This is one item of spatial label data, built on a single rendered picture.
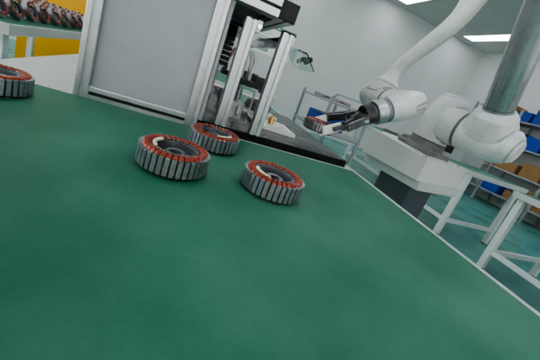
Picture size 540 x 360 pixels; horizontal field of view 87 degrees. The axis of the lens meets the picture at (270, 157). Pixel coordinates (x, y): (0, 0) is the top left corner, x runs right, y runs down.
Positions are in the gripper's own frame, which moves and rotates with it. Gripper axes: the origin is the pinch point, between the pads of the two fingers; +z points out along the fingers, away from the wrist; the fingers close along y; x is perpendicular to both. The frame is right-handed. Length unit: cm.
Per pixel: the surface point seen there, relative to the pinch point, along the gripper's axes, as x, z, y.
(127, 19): 39, 49, -15
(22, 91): 29, 67, -30
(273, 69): 23.1, 17.6, -14.6
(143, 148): 20, 47, -48
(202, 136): 15, 39, -33
